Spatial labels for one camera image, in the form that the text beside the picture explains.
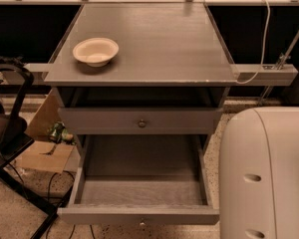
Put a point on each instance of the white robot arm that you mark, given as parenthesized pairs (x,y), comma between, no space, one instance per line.
(259,175)

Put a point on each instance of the grey wooden drawer cabinet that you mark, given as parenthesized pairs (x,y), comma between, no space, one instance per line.
(170,56)

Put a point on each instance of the open grey lower drawer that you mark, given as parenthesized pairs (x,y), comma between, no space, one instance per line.
(142,179)

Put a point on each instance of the grey upper drawer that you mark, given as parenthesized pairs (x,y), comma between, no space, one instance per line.
(140,121)

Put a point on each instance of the white paper bowl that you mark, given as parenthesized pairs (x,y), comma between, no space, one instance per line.
(95,52)

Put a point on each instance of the green crumpled bag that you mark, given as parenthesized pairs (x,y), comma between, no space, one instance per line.
(58,133)

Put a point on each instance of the cardboard sheet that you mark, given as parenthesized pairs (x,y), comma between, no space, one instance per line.
(44,154)

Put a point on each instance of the black chair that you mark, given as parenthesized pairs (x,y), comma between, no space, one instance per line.
(14,140)

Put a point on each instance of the metal diagonal strut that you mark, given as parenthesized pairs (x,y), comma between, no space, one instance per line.
(277,67)

